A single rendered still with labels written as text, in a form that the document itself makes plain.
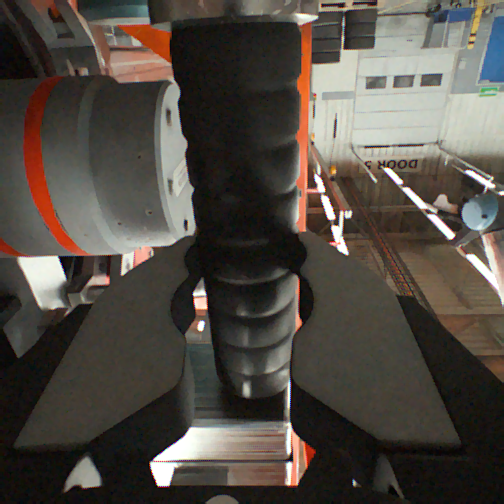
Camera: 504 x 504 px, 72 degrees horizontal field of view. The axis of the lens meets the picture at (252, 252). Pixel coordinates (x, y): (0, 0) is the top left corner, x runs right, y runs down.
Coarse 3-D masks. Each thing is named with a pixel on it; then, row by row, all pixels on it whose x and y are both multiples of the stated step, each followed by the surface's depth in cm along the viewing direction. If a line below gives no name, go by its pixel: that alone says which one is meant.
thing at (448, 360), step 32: (416, 320) 8; (448, 352) 7; (448, 384) 6; (480, 384) 6; (480, 416) 6; (480, 448) 5; (384, 480) 5; (416, 480) 5; (448, 480) 5; (480, 480) 5
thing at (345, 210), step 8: (336, 120) 541; (336, 128) 548; (312, 136) 797; (312, 144) 809; (320, 160) 695; (328, 176) 607; (336, 184) 570; (336, 192) 538; (344, 200) 509; (344, 208) 484; (344, 216) 484
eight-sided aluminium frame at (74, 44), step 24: (24, 0) 39; (48, 0) 42; (72, 0) 39; (48, 24) 42; (72, 24) 42; (96, 24) 44; (48, 48) 45; (72, 48) 45; (96, 48) 45; (72, 72) 47; (96, 72) 46; (96, 264) 52; (120, 264) 51
